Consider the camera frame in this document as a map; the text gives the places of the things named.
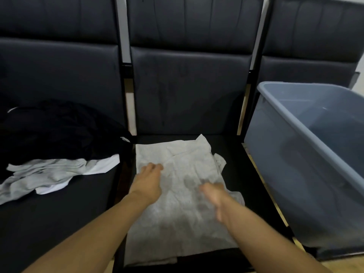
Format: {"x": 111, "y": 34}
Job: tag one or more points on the person's right hand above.
{"x": 219, "y": 199}

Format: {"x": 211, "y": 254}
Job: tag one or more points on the person's left hand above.
{"x": 146, "y": 187}

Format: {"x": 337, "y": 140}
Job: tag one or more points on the grey garment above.
{"x": 182, "y": 164}

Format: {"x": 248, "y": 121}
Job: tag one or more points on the blue-grey plastic bin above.
{"x": 278, "y": 173}

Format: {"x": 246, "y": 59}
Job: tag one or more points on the grey tank top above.
{"x": 42, "y": 173}

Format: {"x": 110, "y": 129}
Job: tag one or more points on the black garment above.
{"x": 57, "y": 130}

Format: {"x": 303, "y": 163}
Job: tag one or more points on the person's right forearm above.
{"x": 261, "y": 241}

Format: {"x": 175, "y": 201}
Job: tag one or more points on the person's left forearm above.
{"x": 91, "y": 241}

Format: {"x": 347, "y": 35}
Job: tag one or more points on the black leather bench chair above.
{"x": 57, "y": 68}
{"x": 187, "y": 88}
{"x": 310, "y": 31}

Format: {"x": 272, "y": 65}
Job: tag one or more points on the gray metal bench armrest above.
{"x": 355, "y": 79}

